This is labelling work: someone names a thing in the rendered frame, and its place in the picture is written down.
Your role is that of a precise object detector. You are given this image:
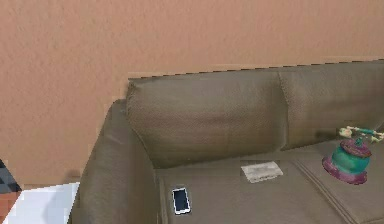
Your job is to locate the white cell phone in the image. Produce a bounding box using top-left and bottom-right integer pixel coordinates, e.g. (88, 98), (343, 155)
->
(171, 187), (192, 216)

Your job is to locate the brown grey sofa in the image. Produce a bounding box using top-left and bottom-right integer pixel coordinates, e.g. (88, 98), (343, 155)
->
(67, 59), (384, 224)

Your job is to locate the grey flat remote control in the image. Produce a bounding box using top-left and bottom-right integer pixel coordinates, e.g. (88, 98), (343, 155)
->
(240, 160), (284, 184)

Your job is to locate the teal purple vintage telephone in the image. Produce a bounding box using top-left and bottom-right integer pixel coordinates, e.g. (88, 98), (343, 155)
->
(321, 125), (384, 186)

